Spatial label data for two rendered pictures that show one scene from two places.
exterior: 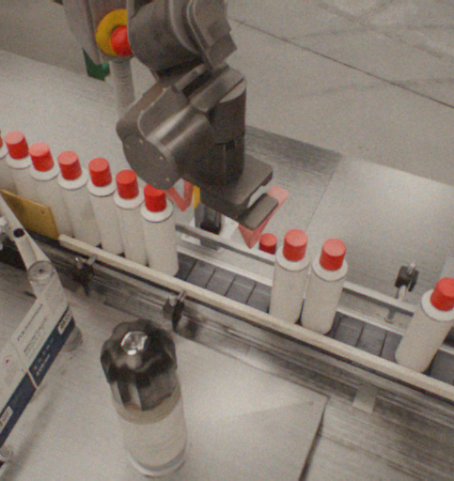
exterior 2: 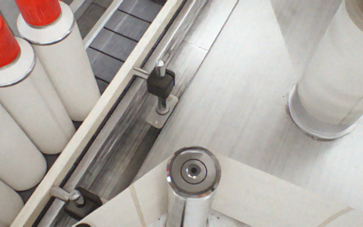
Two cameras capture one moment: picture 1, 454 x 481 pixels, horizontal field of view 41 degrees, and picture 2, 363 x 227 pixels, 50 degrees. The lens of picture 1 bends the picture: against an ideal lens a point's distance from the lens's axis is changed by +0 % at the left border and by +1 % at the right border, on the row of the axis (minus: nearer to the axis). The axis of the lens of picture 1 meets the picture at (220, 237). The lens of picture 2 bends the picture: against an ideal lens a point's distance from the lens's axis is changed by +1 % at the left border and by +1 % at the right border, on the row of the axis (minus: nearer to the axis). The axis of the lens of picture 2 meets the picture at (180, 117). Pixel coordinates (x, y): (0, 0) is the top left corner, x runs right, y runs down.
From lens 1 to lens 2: 0.73 m
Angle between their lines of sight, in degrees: 46
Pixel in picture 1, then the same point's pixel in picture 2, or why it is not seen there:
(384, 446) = not seen: outside the picture
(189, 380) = (245, 77)
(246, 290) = (129, 19)
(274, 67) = not seen: outside the picture
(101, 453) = (342, 166)
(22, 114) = not seen: outside the picture
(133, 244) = (61, 113)
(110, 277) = (82, 178)
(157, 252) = (89, 72)
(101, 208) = (2, 125)
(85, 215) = not seen: outside the picture
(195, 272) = (95, 69)
